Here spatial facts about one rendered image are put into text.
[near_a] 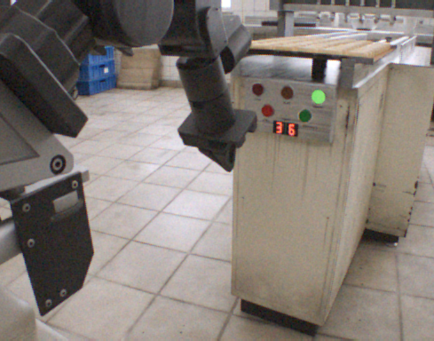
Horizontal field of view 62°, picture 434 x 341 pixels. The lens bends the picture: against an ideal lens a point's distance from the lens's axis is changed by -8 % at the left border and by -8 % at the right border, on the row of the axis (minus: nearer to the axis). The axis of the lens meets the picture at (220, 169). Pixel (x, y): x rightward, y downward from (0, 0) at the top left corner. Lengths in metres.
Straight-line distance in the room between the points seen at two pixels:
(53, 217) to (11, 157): 0.19
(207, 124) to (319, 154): 0.54
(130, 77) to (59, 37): 5.29
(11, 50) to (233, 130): 0.35
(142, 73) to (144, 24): 5.16
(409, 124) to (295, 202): 0.74
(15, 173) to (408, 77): 1.50
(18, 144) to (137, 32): 0.13
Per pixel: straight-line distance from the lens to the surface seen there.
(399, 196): 1.78
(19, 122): 0.29
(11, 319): 0.53
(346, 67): 0.93
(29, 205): 0.45
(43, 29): 0.29
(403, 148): 1.70
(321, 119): 0.96
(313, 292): 1.23
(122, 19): 0.32
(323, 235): 1.11
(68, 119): 0.28
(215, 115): 0.51
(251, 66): 1.08
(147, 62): 5.50
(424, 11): 1.66
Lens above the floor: 1.00
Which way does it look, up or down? 23 degrees down
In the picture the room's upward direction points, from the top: straight up
